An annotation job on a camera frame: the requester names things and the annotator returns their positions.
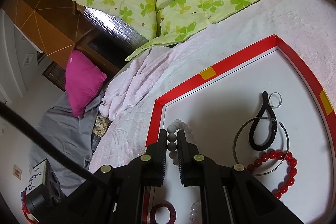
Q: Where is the pink fleece blanket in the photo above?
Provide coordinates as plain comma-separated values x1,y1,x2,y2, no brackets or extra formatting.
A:
89,0,335,172

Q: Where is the floral patterned cloth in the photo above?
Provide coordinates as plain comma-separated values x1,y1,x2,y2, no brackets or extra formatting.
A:
93,115,112,138

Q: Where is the silver foil insulation panel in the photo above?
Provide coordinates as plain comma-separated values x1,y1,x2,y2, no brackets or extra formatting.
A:
82,7,148,53

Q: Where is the dark red hair tie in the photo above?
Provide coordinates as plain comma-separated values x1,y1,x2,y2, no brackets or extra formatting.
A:
149,203,177,224

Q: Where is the silver bangle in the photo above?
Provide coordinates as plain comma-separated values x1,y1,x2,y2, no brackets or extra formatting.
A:
232,116,290,176

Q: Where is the grey bed sheet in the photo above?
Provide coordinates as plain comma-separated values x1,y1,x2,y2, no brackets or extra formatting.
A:
29,91,105,196

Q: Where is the white bead bracelet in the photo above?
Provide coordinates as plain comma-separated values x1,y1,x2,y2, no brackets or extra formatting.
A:
166,118,195,167

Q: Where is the black hair tie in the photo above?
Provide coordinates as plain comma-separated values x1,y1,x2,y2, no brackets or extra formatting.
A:
248,90,279,151

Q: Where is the red shallow box tray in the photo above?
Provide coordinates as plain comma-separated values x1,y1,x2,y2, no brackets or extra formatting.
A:
146,35,335,223

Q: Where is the red bead bracelet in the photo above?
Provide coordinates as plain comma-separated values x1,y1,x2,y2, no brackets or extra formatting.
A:
247,150,299,200

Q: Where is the pale pink bead bracelet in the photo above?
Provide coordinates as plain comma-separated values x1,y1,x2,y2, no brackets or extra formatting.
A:
188,200,202,224

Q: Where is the brown wooden headboard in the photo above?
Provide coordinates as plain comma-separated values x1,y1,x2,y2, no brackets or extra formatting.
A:
1,0,121,75

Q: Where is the magenta pillow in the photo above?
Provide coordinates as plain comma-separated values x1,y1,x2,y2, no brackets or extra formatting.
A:
66,51,107,117

